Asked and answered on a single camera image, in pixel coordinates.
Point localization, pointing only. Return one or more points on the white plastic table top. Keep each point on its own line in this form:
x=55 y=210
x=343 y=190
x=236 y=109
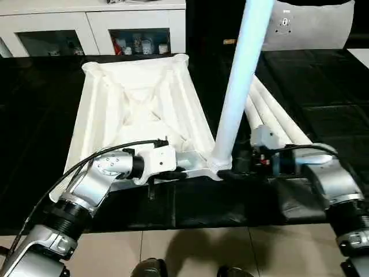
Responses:
x=138 y=104

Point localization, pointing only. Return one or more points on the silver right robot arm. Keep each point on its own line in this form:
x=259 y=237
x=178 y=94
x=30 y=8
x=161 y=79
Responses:
x=334 y=184

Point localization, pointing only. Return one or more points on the small yellow label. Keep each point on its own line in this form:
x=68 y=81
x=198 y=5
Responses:
x=229 y=42

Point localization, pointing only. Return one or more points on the grey cushion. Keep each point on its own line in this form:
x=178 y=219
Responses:
x=311 y=26

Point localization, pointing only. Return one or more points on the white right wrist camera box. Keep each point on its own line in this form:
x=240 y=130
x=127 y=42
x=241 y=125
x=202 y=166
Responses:
x=264 y=137

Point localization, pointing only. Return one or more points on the black work mat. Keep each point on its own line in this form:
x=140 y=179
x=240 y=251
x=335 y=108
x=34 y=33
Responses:
x=46 y=115

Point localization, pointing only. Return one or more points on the white flat board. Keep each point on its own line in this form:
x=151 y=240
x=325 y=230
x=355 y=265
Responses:
x=360 y=56

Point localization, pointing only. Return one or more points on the dark right robot foot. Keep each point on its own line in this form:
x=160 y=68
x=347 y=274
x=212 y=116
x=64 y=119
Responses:
x=235 y=272

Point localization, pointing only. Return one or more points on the white cabinet with glass doors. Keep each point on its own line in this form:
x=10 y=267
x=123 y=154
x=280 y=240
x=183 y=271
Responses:
x=92 y=26

